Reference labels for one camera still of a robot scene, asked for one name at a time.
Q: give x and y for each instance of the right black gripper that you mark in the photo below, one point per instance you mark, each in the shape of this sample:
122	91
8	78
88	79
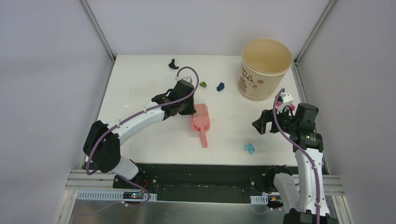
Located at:
266	115

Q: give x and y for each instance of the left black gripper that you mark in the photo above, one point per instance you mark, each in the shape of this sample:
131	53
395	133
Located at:
186	105

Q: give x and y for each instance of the pink plastic dustpan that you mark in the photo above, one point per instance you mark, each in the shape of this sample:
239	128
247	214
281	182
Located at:
200	122

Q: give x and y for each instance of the light blue paper scrap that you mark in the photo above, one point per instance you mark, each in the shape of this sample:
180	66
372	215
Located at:
249	148

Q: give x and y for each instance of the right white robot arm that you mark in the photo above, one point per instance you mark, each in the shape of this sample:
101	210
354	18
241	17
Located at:
305	201

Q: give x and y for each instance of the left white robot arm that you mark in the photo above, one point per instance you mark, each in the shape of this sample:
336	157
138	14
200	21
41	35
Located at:
102	145

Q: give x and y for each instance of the dark blue paper scrap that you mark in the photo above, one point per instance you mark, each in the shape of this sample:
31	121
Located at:
220	87

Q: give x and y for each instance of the black paper scrap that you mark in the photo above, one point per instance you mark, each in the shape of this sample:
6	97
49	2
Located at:
172	64

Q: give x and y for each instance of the small white paper scrap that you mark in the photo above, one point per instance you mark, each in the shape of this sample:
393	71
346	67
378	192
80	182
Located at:
126	105

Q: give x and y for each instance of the beige cartoon paper bucket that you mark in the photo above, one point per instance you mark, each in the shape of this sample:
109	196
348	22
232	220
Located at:
264	62

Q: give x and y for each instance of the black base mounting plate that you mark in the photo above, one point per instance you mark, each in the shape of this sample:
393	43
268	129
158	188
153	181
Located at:
208	183

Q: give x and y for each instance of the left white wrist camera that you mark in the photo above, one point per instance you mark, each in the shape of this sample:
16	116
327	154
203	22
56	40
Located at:
184	79

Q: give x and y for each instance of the right white cable duct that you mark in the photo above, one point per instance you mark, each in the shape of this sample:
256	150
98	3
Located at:
263	199

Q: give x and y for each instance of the white cable duct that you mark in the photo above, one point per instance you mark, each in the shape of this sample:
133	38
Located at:
112	195
263	199

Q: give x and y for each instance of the left white cable duct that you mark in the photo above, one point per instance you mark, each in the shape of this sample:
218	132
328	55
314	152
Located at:
112	195

